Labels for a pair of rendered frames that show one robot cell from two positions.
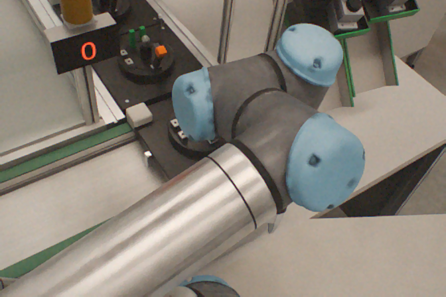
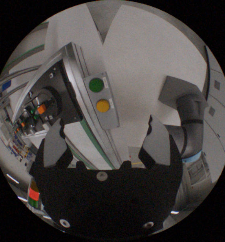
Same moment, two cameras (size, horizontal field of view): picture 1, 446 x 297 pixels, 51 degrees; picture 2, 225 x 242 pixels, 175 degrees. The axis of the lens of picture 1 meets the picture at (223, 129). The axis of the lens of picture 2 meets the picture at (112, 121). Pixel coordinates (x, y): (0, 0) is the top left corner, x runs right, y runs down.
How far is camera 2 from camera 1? 0.75 m
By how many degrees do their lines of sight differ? 62
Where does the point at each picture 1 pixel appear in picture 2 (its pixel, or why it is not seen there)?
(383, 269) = (139, 31)
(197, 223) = not seen: outside the picture
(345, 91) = (39, 27)
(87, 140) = not seen: hidden behind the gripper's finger
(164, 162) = (65, 122)
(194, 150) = (57, 111)
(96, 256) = not seen: hidden behind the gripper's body
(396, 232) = (123, 19)
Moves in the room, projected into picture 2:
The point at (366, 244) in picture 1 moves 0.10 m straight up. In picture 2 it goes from (125, 30) to (129, 19)
